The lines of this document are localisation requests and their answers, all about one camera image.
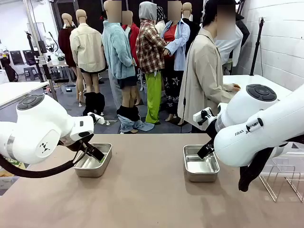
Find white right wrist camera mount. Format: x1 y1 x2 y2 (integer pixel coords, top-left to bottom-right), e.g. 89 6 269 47
193 107 220 125

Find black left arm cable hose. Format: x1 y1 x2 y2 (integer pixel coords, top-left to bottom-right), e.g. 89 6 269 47
0 140 95 179

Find mannequin in dark red sweater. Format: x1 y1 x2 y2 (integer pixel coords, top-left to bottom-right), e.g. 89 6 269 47
58 13 77 68

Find clear floor storage box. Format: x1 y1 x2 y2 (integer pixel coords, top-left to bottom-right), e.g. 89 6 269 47
61 84 77 95

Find mannequin in blue fleece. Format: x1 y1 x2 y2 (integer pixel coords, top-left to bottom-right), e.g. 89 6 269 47
101 0 155 134

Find white side table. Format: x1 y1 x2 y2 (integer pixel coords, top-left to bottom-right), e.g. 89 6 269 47
222 75 293 95

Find white work table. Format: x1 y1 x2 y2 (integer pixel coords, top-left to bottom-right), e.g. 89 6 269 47
0 81 49 107

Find person's right forearm beige sleeve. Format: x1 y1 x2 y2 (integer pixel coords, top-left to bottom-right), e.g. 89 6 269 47
206 82 232 102

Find mannequin in cream jacket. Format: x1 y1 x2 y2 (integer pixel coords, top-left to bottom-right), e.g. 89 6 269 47
69 9 107 117

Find mannequin in light blue shirt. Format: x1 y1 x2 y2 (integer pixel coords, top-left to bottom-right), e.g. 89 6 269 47
161 1 191 123

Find person in beige coat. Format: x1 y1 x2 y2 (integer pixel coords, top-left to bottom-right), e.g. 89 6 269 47
177 0 243 133

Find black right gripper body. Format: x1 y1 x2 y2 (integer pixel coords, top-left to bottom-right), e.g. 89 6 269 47
204 139 216 154

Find mannequin in red jacket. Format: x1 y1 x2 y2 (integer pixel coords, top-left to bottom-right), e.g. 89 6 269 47
121 10 141 68

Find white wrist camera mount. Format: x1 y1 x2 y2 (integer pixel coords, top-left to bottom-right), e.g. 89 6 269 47
193 107 220 125
87 112 105 125

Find rectangular stainless steel container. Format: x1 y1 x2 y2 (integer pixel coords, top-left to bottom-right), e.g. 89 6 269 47
73 142 113 178
183 144 220 183

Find black camera stand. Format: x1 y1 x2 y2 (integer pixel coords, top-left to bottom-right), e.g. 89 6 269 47
25 30 47 83

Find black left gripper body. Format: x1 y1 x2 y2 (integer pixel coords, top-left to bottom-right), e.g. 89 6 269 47
80 140 96 157

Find grey plastic stool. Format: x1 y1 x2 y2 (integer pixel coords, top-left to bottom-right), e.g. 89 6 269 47
23 67 40 81

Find slanted metal pole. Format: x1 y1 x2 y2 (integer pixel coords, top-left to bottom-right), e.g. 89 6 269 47
23 0 59 102

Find tall black tripod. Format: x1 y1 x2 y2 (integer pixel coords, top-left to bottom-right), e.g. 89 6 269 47
249 17 266 76

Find mannequin in black jacket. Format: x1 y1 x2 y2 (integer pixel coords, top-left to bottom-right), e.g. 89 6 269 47
235 13 250 48

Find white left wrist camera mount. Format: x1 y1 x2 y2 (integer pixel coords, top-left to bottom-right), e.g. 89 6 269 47
87 112 105 125

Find metal wire rack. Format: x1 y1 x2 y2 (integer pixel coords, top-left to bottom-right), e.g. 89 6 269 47
258 156 304 202

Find mannequin in white shirt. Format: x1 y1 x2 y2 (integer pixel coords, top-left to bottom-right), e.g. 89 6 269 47
213 30 244 67

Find mannequin in black top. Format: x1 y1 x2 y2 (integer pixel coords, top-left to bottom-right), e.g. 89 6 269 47
181 2 200 57

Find person's right hand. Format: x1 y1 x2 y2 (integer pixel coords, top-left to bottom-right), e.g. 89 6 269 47
227 83 242 93

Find mannequin in plaid shirt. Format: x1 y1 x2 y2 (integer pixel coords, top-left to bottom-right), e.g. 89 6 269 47
135 1 167 125

